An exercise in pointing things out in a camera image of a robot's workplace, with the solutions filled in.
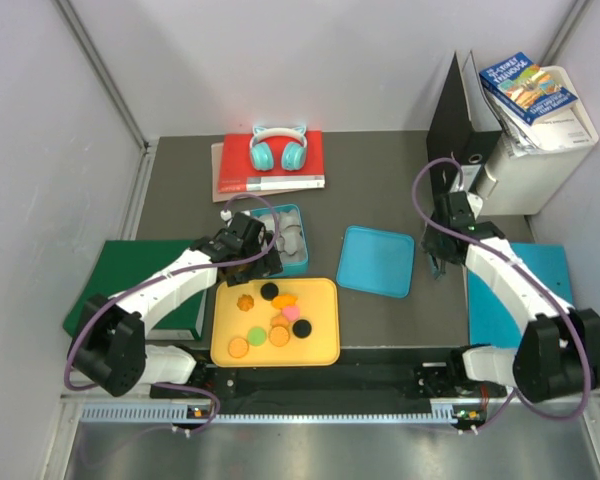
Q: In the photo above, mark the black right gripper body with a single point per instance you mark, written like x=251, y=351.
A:
x=433, y=242

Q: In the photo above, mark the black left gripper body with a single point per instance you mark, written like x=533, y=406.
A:
x=256, y=270

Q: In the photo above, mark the teal cookie tin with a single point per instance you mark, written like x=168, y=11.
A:
x=293, y=269

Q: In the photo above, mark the large black sandwich cookie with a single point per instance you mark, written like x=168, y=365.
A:
x=269, y=291

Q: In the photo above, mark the teal tin lid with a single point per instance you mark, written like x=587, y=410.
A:
x=376, y=261

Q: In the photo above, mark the orange fish shaped cookie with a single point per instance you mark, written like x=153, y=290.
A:
x=282, y=301

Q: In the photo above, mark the orange leaf shaped cookie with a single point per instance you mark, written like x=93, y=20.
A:
x=280, y=320

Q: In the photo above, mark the orange round sandwich cookie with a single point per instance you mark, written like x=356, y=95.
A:
x=279, y=336

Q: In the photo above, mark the small black sandwich cookie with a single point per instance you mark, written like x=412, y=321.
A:
x=302, y=328

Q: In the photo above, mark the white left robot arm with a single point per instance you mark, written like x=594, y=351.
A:
x=109, y=346

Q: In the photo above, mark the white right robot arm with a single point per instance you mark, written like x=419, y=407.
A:
x=559, y=350

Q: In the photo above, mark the white paper cupcake liner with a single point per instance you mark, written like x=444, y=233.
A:
x=271, y=222
x=289, y=219
x=291, y=251

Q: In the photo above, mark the red book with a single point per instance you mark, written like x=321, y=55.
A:
x=236, y=165

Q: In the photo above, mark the orange flower shaped cookie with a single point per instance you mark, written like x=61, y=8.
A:
x=245, y=303

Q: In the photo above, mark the blue folder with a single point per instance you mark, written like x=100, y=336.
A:
x=504, y=296

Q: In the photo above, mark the black lever arch binder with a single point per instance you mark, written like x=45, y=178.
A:
x=464, y=127

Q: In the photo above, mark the white storage box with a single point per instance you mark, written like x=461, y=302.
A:
x=531, y=163

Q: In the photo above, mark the pink sandwich cookie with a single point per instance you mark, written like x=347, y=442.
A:
x=291, y=313

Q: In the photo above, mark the teal cat ear headphones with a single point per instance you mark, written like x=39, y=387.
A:
x=291, y=156

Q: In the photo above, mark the yellow plastic tray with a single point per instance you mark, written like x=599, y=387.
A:
x=317, y=302

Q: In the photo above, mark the green sandwich cookie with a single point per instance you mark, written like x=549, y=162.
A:
x=257, y=336

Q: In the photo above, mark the blue paperback book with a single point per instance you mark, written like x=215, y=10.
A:
x=526, y=89

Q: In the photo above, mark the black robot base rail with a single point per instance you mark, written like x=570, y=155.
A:
x=364, y=380

